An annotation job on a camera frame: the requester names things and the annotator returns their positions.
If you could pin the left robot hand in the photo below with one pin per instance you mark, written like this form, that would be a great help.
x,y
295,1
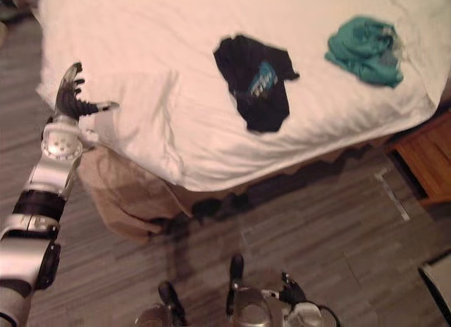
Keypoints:
x,y
71,98

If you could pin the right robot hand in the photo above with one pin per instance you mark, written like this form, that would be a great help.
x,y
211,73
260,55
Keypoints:
x,y
292,292

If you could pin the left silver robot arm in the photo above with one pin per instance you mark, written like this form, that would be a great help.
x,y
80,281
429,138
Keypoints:
x,y
38,186

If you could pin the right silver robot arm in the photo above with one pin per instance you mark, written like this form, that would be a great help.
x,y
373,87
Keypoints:
x,y
306,314

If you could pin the beige bed skirt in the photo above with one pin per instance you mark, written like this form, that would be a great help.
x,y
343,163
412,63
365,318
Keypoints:
x,y
130,196

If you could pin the white bed sheet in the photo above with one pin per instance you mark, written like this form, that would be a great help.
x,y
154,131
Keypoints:
x,y
225,80

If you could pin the teal crumpled cloth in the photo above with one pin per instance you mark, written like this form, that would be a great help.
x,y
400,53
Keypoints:
x,y
366,50

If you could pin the robot right leg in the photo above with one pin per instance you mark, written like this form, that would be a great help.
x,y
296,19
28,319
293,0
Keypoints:
x,y
245,299

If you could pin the robot leg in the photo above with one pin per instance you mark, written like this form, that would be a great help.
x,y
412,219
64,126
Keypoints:
x,y
169,306
245,299

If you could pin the robot left leg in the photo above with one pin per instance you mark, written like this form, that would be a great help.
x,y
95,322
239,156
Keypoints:
x,y
169,306

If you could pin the wooden nightstand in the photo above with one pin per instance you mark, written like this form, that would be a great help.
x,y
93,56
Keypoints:
x,y
423,158

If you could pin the black printed t-shirt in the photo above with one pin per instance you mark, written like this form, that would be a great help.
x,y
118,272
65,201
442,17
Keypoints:
x,y
259,84

